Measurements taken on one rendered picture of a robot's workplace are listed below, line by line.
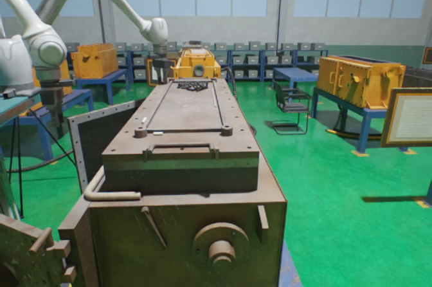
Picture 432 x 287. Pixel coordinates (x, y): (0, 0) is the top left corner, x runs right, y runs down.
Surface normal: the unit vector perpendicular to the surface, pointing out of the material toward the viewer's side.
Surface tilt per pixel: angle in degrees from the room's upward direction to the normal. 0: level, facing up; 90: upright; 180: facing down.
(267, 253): 90
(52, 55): 98
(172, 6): 90
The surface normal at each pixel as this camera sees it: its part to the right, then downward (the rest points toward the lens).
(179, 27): 0.07, 0.32
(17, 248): -0.37, 0.30
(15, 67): 0.65, 0.22
